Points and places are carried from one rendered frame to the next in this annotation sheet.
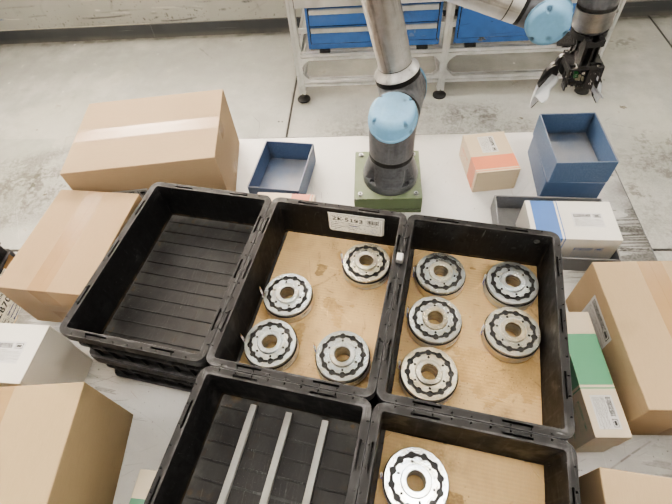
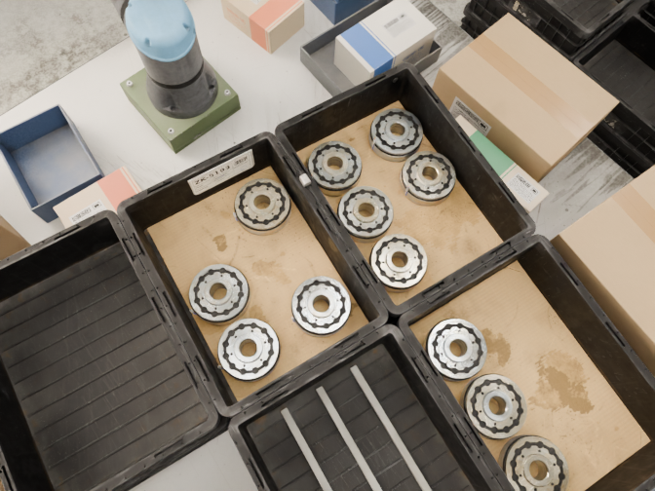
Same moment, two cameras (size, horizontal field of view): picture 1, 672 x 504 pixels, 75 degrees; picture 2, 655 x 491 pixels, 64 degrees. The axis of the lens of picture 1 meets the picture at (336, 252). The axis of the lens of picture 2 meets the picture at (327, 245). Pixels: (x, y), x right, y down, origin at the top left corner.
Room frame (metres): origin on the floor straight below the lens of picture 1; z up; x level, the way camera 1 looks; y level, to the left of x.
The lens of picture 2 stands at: (0.22, 0.17, 1.74)
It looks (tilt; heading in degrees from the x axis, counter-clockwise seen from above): 71 degrees down; 305
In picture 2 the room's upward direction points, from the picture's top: 6 degrees clockwise
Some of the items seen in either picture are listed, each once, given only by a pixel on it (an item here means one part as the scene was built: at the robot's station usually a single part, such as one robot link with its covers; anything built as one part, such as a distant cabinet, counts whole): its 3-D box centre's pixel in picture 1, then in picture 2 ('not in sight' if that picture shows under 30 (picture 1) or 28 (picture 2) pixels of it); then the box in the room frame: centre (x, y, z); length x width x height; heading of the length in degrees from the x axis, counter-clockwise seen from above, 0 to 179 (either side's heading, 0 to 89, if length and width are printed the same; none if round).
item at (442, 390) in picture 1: (428, 373); (399, 260); (0.28, -0.14, 0.86); 0.10 x 0.10 x 0.01
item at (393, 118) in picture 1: (392, 126); (164, 34); (0.89, -0.18, 0.93); 0.13 x 0.12 x 0.14; 159
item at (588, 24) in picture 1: (594, 16); not in sight; (0.86, -0.58, 1.16); 0.08 x 0.08 x 0.05
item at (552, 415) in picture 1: (471, 323); (396, 192); (0.36, -0.24, 0.87); 0.40 x 0.30 x 0.11; 161
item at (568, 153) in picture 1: (572, 146); not in sight; (0.87, -0.67, 0.81); 0.20 x 0.15 x 0.07; 172
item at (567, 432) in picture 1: (476, 310); (401, 180); (0.36, -0.24, 0.92); 0.40 x 0.30 x 0.02; 161
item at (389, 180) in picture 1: (390, 162); (178, 75); (0.89, -0.18, 0.81); 0.15 x 0.15 x 0.10
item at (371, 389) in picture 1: (316, 284); (250, 262); (0.46, 0.05, 0.92); 0.40 x 0.30 x 0.02; 161
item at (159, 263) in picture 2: (318, 297); (252, 271); (0.46, 0.05, 0.87); 0.40 x 0.30 x 0.11; 161
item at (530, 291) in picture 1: (512, 282); (397, 131); (0.45, -0.35, 0.86); 0.10 x 0.10 x 0.01
